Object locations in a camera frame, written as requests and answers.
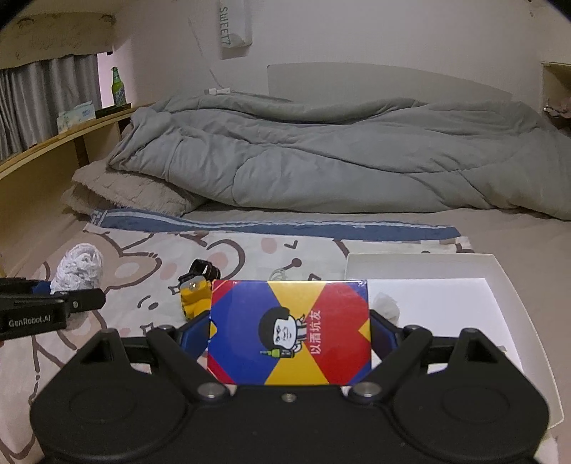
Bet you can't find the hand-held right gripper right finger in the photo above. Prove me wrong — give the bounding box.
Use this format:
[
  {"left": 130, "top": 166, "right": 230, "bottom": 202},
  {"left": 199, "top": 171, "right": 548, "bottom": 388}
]
[{"left": 349, "top": 310, "right": 510, "bottom": 400}]

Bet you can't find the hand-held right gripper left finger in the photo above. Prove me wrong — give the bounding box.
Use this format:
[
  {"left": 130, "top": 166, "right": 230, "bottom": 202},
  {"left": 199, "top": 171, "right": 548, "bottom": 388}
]
[{"left": 82, "top": 310, "right": 229, "bottom": 400}]

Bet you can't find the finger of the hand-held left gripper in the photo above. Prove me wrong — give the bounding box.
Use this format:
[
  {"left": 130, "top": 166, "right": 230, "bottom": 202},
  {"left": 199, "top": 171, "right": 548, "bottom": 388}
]
[
  {"left": 56, "top": 288, "right": 106, "bottom": 319},
  {"left": 0, "top": 277, "right": 53, "bottom": 296}
]

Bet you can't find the white tissue wad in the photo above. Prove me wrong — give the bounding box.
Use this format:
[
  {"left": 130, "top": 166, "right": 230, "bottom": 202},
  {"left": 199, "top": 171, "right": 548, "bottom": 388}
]
[{"left": 50, "top": 243, "right": 103, "bottom": 296}]

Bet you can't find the colourful card box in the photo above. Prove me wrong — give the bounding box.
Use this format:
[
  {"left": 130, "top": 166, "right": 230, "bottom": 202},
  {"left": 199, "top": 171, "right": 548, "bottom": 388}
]
[{"left": 206, "top": 279, "right": 373, "bottom": 387}]

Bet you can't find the white shallow cardboard box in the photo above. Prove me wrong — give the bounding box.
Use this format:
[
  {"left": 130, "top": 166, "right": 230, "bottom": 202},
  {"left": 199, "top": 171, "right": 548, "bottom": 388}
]
[{"left": 344, "top": 252, "right": 565, "bottom": 431}]

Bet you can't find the bear printed blanket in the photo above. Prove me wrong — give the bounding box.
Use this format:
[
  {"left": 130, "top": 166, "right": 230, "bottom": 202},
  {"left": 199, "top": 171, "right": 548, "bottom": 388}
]
[{"left": 0, "top": 209, "right": 476, "bottom": 464}]

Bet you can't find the beige pillow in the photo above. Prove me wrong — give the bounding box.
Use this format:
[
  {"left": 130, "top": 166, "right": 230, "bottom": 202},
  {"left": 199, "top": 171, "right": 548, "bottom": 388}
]
[{"left": 60, "top": 160, "right": 208, "bottom": 219}]

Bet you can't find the long wooden bedside shelf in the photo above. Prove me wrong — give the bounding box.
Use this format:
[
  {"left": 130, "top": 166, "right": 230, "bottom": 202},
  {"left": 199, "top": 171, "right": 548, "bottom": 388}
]
[{"left": 0, "top": 104, "right": 143, "bottom": 181}]

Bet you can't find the tissue box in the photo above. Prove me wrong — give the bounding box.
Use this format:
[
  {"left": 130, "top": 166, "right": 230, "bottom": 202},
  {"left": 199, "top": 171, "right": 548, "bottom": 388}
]
[{"left": 57, "top": 102, "right": 96, "bottom": 133}]

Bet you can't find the grey curtain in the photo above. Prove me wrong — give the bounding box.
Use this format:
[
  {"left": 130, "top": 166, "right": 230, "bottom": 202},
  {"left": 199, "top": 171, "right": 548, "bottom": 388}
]
[{"left": 0, "top": 56, "right": 103, "bottom": 160}]

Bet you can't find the grey duvet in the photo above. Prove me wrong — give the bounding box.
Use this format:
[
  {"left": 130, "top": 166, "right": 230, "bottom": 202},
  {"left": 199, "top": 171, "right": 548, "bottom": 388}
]
[{"left": 107, "top": 91, "right": 571, "bottom": 221}]

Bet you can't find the green glass bottle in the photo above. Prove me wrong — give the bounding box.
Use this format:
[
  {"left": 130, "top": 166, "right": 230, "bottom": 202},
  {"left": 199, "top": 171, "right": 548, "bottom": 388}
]
[{"left": 111, "top": 67, "right": 128, "bottom": 107}]

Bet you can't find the beige curtain valance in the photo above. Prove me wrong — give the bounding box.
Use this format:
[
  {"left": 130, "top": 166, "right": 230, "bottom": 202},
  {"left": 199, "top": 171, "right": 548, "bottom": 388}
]
[{"left": 0, "top": 12, "right": 118, "bottom": 70}]

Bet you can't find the pink cloth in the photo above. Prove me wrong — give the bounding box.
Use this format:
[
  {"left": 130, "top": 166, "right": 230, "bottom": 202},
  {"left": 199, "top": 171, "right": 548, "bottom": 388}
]
[{"left": 545, "top": 96, "right": 571, "bottom": 119}]

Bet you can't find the wooden bedside niche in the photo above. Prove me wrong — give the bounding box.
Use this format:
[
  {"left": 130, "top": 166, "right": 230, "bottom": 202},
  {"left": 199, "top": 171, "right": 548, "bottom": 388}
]
[{"left": 541, "top": 61, "right": 571, "bottom": 133}]

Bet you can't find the yellow headlamp with strap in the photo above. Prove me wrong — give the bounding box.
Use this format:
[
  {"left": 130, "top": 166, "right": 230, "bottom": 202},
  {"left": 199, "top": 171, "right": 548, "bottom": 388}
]
[{"left": 178, "top": 258, "right": 223, "bottom": 321}]

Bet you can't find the white wall paper bag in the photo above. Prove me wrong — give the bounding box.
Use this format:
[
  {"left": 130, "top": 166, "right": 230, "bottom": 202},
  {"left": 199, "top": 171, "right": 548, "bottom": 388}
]
[{"left": 218, "top": 0, "right": 253, "bottom": 60}]

